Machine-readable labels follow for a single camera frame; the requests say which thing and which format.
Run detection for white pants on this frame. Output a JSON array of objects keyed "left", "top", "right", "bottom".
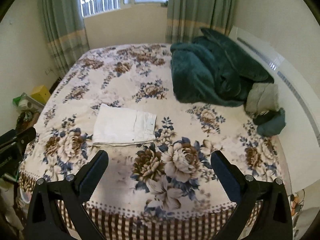
[{"left": 92, "top": 104, "right": 157, "bottom": 146}]

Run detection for cluttered side items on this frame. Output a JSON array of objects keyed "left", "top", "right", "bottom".
[{"left": 12, "top": 93, "right": 44, "bottom": 133}]

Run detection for yellow storage box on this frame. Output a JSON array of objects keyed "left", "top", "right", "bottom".
[{"left": 30, "top": 85, "right": 51, "bottom": 105}]

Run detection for white bed headboard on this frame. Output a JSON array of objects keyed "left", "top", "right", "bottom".
[{"left": 229, "top": 27, "right": 319, "bottom": 192}]

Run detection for dark teal garment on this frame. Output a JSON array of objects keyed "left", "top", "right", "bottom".
[{"left": 253, "top": 108, "right": 286, "bottom": 137}]

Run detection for floral fleece bed blanket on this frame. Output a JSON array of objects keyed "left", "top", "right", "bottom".
[{"left": 19, "top": 44, "right": 284, "bottom": 239}]

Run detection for beige fuzzy cloth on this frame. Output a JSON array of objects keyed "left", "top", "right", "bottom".
[{"left": 245, "top": 83, "right": 280, "bottom": 114}]

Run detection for green left curtain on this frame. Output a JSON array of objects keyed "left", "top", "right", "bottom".
[{"left": 37, "top": 0, "right": 89, "bottom": 77}]

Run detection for green curtain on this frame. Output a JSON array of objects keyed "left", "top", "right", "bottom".
[
  {"left": 37, "top": 0, "right": 89, "bottom": 77},
  {"left": 165, "top": 0, "right": 236, "bottom": 43}
]

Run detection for dark green plush blanket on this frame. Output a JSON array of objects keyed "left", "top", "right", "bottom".
[{"left": 170, "top": 28, "right": 274, "bottom": 107}]

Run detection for green right curtain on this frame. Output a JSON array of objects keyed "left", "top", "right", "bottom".
[{"left": 165, "top": 0, "right": 236, "bottom": 43}]

